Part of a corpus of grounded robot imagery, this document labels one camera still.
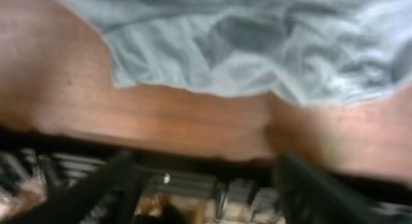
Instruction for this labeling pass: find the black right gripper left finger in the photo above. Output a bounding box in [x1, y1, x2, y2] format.
[6, 151, 144, 224]

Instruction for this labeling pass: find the light grey-blue t-shirt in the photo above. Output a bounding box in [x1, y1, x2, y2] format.
[56, 0, 411, 106]

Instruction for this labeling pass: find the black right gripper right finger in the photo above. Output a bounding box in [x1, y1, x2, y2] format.
[273, 151, 412, 224]

